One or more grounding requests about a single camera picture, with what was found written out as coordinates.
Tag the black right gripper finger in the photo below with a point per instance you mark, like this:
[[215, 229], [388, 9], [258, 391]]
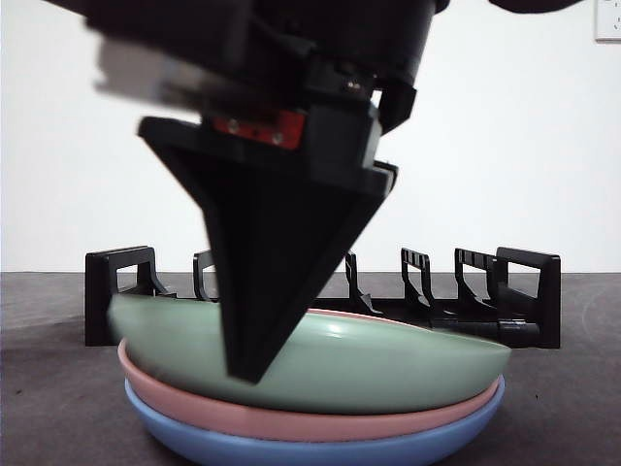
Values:
[[339, 218], [242, 267]]

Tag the green plate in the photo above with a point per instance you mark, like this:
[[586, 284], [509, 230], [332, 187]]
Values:
[[388, 369]]

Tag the pink plate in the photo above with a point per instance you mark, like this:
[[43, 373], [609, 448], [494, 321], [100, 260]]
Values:
[[291, 427]]

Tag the blue plate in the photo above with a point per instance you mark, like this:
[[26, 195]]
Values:
[[194, 446]]

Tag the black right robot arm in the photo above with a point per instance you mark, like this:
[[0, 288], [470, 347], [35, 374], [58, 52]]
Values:
[[339, 29]]

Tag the black plastic dish rack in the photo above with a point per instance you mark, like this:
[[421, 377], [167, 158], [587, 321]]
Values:
[[550, 301]]

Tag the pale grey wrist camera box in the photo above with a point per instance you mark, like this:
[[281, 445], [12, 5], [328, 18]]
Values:
[[126, 68]]

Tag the white wall socket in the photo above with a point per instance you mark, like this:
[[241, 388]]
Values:
[[610, 22]]

